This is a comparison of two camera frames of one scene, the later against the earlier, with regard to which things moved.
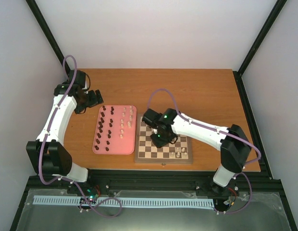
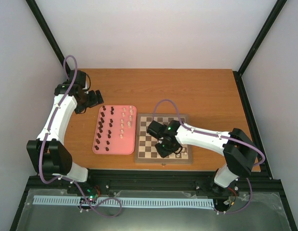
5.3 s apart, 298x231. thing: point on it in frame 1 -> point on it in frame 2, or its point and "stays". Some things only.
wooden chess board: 146,151 stays
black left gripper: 94,101 stays
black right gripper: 158,144 -> 162,153
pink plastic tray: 115,133 stays
